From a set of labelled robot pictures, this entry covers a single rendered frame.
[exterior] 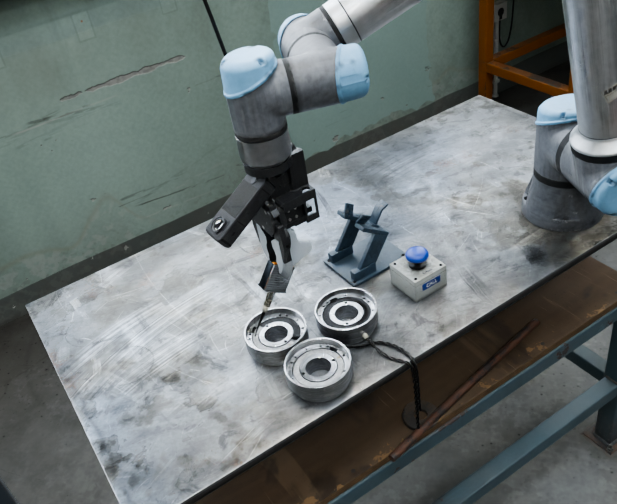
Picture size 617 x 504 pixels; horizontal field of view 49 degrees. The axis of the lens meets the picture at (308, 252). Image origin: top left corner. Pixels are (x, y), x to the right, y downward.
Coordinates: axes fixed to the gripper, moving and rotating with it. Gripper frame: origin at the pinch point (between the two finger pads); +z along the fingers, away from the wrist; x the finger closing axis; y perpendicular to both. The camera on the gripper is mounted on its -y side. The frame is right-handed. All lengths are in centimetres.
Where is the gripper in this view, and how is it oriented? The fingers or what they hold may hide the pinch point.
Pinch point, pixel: (278, 270)
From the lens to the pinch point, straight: 109.4
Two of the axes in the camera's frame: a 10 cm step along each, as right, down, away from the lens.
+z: 1.5, 7.9, 6.0
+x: -5.5, -4.4, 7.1
